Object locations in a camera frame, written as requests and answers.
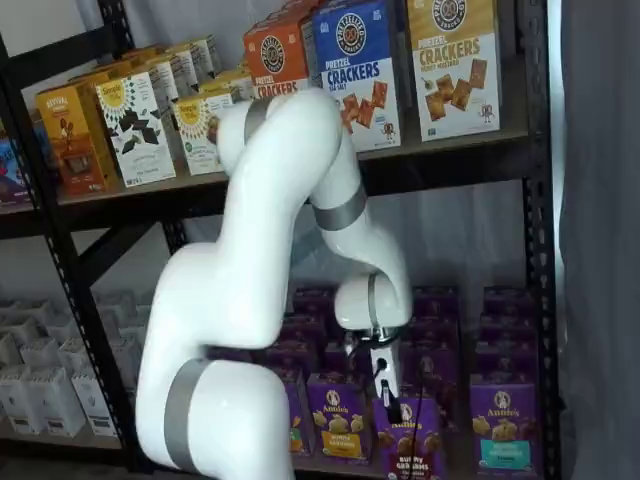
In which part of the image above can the white carton box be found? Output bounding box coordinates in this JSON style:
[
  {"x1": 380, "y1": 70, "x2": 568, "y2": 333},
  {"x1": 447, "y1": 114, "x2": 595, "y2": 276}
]
[
  {"x1": 24, "y1": 367, "x2": 87, "y2": 436},
  {"x1": 19, "y1": 337, "x2": 66, "y2": 372},
  {"x1": 0, "y1": 367, "x2": 34, "y2": 435},
  {"x1": 70, "y1": 369, "x2": 121, "y2": 439},
  {"x1": 0, "y1": 312, "x2": 44, "y2": 344},
  {"x1": 57, "y1": 335, "x2": 104, "y2": 374}
]

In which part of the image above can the blue pretzel crackers box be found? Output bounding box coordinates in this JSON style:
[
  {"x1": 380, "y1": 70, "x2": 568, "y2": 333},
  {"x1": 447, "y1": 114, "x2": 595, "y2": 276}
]
[{"x1": 299, "y1": 0, "x2": 403, "y2": 154}]

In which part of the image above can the orange-yellow snack box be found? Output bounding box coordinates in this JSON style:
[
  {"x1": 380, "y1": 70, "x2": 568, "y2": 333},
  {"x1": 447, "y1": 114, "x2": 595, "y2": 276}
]
[
  {"x1": 67, "y1": 47, "x2": 151, "y2": 89},
  {"x1": 35, "y1": 82, "x2": 122, "y2": 196}
]

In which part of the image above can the blue-purple snack box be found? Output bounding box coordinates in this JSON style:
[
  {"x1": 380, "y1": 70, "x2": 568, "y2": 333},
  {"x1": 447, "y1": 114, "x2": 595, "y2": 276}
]
[{"x1": 0, "y1": 117, "x2": 32, "y2": 207}]

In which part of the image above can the purple Annie's box orange label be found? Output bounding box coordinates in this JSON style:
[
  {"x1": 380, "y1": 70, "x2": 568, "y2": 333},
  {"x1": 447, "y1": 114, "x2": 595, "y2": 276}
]
[{"x1": 285, "y1": 372, "x2": 308, "y2": 456}]

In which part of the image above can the purple bunny grahams box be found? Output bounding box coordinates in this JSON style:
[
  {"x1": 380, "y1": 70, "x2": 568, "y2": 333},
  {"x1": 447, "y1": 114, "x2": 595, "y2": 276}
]
[{"x1": 374, "y1": 397, "x2": 445, "y2": 480}]

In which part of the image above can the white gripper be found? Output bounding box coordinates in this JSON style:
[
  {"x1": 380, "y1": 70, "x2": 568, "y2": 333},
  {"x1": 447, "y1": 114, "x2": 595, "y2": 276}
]
[{"x1": 368, "y1": 343, "x2": 431, "y2": 425}]

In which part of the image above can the orange pretzel crackers box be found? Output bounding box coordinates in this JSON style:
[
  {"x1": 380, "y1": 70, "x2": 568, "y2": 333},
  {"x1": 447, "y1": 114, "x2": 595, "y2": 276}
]
[
  {"x1": 279, "y1": 0, "x2": 321, "y2": 24},
  {"x1": 243, "y1": 17, "x2": 312, "y2": 101}
]

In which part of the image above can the grey curtain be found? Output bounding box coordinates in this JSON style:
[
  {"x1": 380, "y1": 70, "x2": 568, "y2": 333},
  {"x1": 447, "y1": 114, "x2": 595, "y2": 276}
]
[{"x1": 549, "y1": 0, "x2": 640, "y2": 480}]

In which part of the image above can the yellow Simple Mills bars box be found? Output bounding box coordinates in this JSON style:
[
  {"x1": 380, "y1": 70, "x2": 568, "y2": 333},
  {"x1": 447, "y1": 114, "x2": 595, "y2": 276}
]
[
  {"x1": 198, "y1": 69, "x2": 256, "y2": 106},
  {"x1": 172, "y1": 93, "x2": 236, "y2": 176}
]

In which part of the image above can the white Simple Mills sweet thins box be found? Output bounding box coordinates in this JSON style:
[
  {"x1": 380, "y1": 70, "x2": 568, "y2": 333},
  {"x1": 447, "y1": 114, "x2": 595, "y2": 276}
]
[
  {"x1": 95, "y1": 72, "x2": 177, "y2": 189},
  {"x1": 187, "y1": 33, "x2": 224, "y2": 84},
  {"x1": 147, "y1": 49, "x2": 196, "y2": 101}
]

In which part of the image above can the purple Annie's box teal patch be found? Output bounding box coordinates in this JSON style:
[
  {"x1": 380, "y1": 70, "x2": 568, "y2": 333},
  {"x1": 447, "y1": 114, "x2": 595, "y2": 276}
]
[{"x1": 468, "y1": 374, "x2": 540, "y2": 474}]

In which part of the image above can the purple Annie's box yellow patch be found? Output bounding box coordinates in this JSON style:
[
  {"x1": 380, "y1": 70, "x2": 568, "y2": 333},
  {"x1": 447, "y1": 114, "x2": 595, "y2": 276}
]
[{"x1": 307, "y1": 372, "x2": 375, "y2": 464}]

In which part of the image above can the purple Annie's snack box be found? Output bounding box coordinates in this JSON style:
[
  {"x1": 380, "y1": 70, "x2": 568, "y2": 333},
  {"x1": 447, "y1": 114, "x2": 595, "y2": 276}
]
[
  {"x1": 399, "y1": 342, "x2": 460, "y2": 432},
  {"x1": 474, "y1": 340, "x2": 540, "y2": 381},
  {"x1": 279, "y1": 314, "x2": 329, "y2": 347},
  {"x1": 407, "y1": 314, "x2": 461, "y2": 347},
  {"x1": 323, "y1": 342, "x2": 374, "y2": 377},
  {"x1": 479, "y1": 313, "x2": 539, "y2": 345},
  {"x1": 483, "y1": 285, "x2": 537, "y2": 317},
  {"x1": 264, "y1": 342, "x2": 322, "y2": 381},
  {"x1": 292, "y1": 287, "x2": 324, "y2": 319},
  {"x1": 207, "y1": 346, "x2": 254, "y2": 364},
  {"x1": 412, "y1": 286, "x2": 461, "y2": 319}
]

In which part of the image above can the gold pretzel crackers box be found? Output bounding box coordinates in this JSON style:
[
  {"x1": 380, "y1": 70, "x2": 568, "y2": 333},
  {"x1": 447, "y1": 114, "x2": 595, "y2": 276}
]
[{"x1": 405, "y1": 0, "x2": 503, "y2": 143}]

